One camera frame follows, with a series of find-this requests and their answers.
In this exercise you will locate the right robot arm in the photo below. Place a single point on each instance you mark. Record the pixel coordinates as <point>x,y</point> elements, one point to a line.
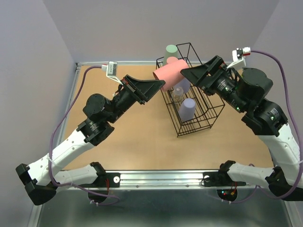
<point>270,124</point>

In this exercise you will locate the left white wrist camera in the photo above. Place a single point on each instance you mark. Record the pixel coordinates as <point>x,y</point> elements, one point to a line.
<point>111,71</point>

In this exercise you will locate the clear plastic cup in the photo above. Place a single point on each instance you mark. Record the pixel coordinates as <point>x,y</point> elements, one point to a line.
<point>177,95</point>

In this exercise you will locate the salmon pink plastic cup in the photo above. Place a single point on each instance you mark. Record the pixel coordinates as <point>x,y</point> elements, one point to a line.
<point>171,59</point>

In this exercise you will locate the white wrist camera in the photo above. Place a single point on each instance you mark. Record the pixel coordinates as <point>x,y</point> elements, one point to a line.
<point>238,58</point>
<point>111,71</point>

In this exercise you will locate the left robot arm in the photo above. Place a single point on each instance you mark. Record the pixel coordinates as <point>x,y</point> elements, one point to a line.
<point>44,178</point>

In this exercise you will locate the red plastic cup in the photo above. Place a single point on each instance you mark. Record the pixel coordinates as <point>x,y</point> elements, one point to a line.
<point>170,73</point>

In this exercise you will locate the mint green plastic cup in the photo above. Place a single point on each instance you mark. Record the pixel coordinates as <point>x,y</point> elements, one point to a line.
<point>170,51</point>

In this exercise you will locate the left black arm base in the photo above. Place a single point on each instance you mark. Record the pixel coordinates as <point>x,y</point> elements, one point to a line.
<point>109,180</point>

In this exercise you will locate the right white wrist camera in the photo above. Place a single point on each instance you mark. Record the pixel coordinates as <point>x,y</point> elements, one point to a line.
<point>238,58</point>

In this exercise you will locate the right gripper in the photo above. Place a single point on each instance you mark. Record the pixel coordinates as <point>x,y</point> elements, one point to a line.
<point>199,74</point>

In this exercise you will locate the small lavender plastic cup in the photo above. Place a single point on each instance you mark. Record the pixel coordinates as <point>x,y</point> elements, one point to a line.
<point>187,109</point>

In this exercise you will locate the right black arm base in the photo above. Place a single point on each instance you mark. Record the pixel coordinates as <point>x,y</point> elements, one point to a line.
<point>216,179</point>

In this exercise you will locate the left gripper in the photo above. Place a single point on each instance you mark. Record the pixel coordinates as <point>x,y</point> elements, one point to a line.
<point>141,90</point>

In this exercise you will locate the large lavender plastic cup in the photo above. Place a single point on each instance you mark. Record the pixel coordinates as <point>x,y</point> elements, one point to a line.
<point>184,84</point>

